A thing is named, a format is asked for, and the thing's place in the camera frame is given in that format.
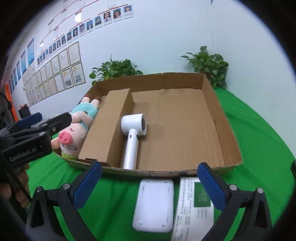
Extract left potted green plant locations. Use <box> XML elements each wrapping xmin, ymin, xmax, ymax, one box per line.
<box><xmin>89</xmin><ymin>56</ymin><xmax>143</xmax><ymax>86</ymax></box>

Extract long brown cardboard box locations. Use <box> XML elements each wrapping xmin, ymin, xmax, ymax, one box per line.
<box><xmin>79</xmin><ymin>89</ymin><xmax>134</xmax><ymax>168</ymax></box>

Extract person's left hand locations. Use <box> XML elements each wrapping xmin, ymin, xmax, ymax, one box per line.
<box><xmin>1</xmin><ymin>163</ymin><xmax>30</xmax><ymax>208</ymax></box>

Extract white hair dryer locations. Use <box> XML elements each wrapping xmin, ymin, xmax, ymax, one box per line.
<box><xmin>120</xmin><ymin>113</ymin><xmax>147</xmax><ymax>170</ymax></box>

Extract potted green plant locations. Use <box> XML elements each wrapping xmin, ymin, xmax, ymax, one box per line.
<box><xmin>89</xmin><ymin>56</ymin><xmax>143</xmax><ymax>86</ymax></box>
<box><xmin>181</xmin><ymin>46</ymin><xmax>229</xmax><ymax>89</ymax></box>

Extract black speaker box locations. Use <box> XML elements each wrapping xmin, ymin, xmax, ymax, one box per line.
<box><xmin>18</xmin><ymin>105</ymin><xmax>31</xmax><ymax>118</ymax></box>

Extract right potted green plant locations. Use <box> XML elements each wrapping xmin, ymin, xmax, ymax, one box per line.
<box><xmin>181</xmin><ymin>46</ymin><xmax>229</xmax><ymax>89</ymax></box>

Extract white green printed carton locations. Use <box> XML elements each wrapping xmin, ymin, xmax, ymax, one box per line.
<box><xmin>171</xmin><ymin>177</ymin><xmax>214</xmax><ymax>241</ymax></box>

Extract framed certificates on wall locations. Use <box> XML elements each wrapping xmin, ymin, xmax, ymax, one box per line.
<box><xmin>22</xmin><ymin>41</ymin><xmax>86</xmax><ymax>106</ymax></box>

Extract pink pig plush toy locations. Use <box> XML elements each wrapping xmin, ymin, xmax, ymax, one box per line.
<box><xmin>51</xmin><ymin>94</ymin><xmax>102</xmax><ymax>160</ymax></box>

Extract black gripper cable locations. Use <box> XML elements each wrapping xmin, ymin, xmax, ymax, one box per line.
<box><xmin>0</xmin><ymin>152</ymin><xmax>33</xmax><ymax>204</ymax></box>

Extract green tablecloth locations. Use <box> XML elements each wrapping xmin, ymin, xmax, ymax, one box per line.
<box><xmin>28</xmin><ymin>89</ymin><xmax>295</xmax><ymax>240</ymax></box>

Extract row of portrait photos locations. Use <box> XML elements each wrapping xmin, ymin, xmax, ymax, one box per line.
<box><xmin>27</xmin><ymin>1</ymin><xmax>133</xmax><ymax>66</ymax></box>

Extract white rectangular device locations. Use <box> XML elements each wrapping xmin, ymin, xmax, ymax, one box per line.
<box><xmin>132</xmin><ymin>179</ymin><xmax>174</xmax><ymax>233</ymax></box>

